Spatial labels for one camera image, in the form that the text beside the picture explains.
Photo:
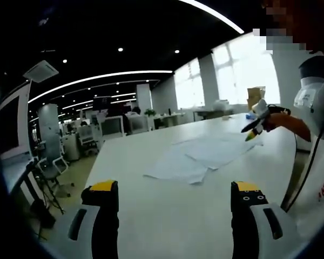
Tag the blue tissue pack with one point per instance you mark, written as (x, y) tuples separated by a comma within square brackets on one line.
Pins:
[(250, 116)]

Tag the green potted plant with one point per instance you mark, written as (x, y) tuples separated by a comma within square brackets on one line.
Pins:
[(150, 112)]

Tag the group of white office chairs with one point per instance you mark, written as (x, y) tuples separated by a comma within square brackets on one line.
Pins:
[(56, 166)]

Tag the white framed computer monitor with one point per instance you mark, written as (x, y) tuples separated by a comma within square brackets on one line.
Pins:
[(10, 124)]

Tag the person's right hand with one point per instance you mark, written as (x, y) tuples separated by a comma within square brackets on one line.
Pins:
[(274, 122)]

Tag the thin curved ceiling light strip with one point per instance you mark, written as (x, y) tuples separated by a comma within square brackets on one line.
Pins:
[(151, 72)]

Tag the brown cardboard box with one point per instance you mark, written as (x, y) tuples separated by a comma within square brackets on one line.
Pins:
[(256, 93), (252, 105)]

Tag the ceiling air conditioner vent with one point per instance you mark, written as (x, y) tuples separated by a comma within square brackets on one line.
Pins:
[(41, 71)]

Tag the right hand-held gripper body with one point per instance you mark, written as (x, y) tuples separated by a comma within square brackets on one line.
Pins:
[(261, 109)]

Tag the wide curved ceiling light strip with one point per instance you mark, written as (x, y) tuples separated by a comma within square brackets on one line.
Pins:
[(239, 29)]

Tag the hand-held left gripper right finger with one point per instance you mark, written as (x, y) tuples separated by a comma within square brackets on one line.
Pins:
[(243, 215)]

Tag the dark hanging display screen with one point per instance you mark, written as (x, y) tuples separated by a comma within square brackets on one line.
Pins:
[(100, 103)]

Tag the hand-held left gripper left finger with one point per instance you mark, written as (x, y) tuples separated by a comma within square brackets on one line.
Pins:
[(105, 215)]

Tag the white office column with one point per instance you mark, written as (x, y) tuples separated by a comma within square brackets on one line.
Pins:
[(48, 129), (143, 97)]

